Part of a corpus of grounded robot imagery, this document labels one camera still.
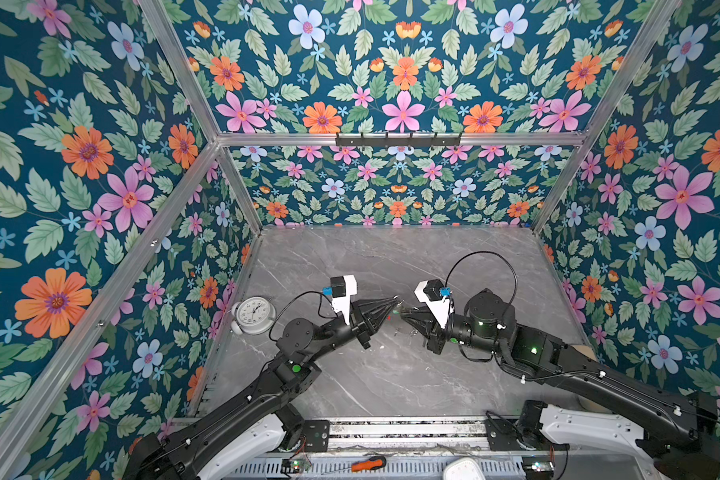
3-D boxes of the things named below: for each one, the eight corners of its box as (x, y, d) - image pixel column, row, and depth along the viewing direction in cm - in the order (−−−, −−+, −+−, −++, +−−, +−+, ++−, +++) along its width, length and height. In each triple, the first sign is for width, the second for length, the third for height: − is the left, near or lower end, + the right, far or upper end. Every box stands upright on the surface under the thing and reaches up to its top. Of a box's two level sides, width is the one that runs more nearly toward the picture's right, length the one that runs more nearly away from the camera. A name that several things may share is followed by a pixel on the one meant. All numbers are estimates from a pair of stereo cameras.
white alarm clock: (231, 336, 93) (224, 328, 89) (242, 305, 100) (235, 296, 96) (270, 336, 93) (265, 328, 89) (278, 305, 100) (273, 296, 96)
